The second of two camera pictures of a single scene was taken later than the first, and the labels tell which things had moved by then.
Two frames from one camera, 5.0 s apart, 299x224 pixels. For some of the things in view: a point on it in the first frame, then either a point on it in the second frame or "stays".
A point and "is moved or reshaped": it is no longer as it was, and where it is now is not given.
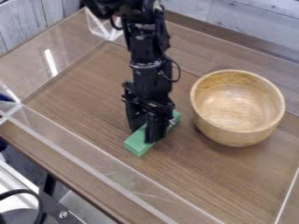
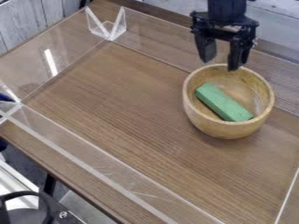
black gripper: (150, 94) → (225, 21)
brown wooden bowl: (238, 106) is moved or reshaped
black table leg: (51, 185) stays
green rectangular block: (135, 143) → (221, 103)
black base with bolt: (55, 211) stays
